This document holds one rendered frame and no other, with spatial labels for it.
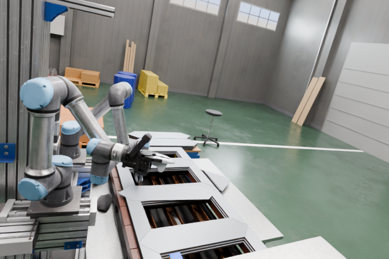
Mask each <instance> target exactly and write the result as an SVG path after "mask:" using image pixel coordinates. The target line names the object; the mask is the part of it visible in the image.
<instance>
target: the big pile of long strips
mask: <svg viewBox="0 0 389 259"><path fill-rule="evenodd" d="M147 133H150V134H151V135H152V139H151V141H150V144H149V145H150V147H181V148H183V150H193V149H194V148H195V147H196V146H197V144H198V142H195V141H192V140H191V139H190V136H189V135H185V134H182V133H177V132H146V131H134V132H132V133H129V134H128V135H129V138H130V139H135V140H140V139H141V138H142V137H143V135H145V134H147Z"/></svg>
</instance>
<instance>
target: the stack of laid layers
mask: <svg viewBox="0 0 389 259"><path fill-rule="evenodd" d="M154 152H157V153H160V154H163V155H168V154H175V155H176V156H177V157H178V158H181V156H180V155H179V153H178V152H177V151H154ZM115 168H116V171H117V174H118V178H119V182H120V186H121V189H122V190H123V186H122V182H121V180H120V176H119V172H118V169H117V166H115ZM133 170H134V169H129V171H130V174H131V173H133ZM175 171H188V172H189V173H190V175H191V176H192V178H194V180H195V181H196V183H183V184H165V185H157V186H203V187H205V188H207V189H209V190H212V191H214V190H215V189H216V187H213V186H210V185H208V184H205V183H202V182H201V181H200V180H199V178H198V177H197V176H196V175H195V173H194V172H193V171H192V170H191V169H190V167H171V168H165V169H164V172H175ZM149 172H159V171H158V169H157V168H151V169H150V170H149ZM124 200H125V203H126V207H127V211H128V214H129V218H130V221H131V226H132V228H133V232H134V236H135V240H136V243H137V247H138V251H139V254H140V257H141V259H143V256H142V253H141V249H140V245H139V242H138V238H137V234H136V232H135V228H134V224H133V221H132V218H131V214H130V211H129V207H128V204H127V200H126V197H124ZM207 200H210V201H211V202H212V204H213V205H214V206H215V207H216V209H217V210H218V212H219V213H220V214H221V216H222V217H223V218H224V219H225V218H229V216H228V215H227V214H226V213H225V211H224V210H223V209H222V208H221V206H220V205H219V204H218V203H217V201H216V200H215V199H214V197H213V196H211V198H210V199H187V200H158V201H140V202H141V204H142V207H146V206H157V205H168V204H179V203H185V202H196V201H207ZM242 243H243V245H244V246H245V247H246V248H247V250H248V251H249V252H254V251H255V249H254V248H253V247H252V246H251V244H250V243H249V241H247V239H246V238H245V237H242V238H237V239H231V240H225V241H221V242H216V243H210V244H206V245H201V246H195V247H190V248H186V249H180V250H174V251H169V252H165V253H160V256H161V258H162V259H170V256H169V254H171V253H177V252H180V254H181V256H186V255H190V254H195V253H200V252H204V251H209V250H214V249H220V248H223V247H228V246H234V245H239V244H242Z"/></svg>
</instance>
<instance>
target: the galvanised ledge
mask: <svg viewBox="0 0 389 259"><path fill-rule="evenodd" d="M105 194H110V195H111V192H110V188H109V183H108V181H107V182H106V183H105V184H102V185H96V184H94V185H93V184H92V183H91V189H90V199H91V197H97V200H98V198H99V196H101V195H105ZM85 252H86V259H124V255H123V250H122V244H121V241H120V236H119V230H118V225H117V222H116V216H115V211H114V207H113V202H112V201H111V204H110V206H109V208H108V209H107V210H105V211H104V210H99V209H98V208H97V216H96V224H95V226H88V232H87V241H86V247H85Z"/></svg>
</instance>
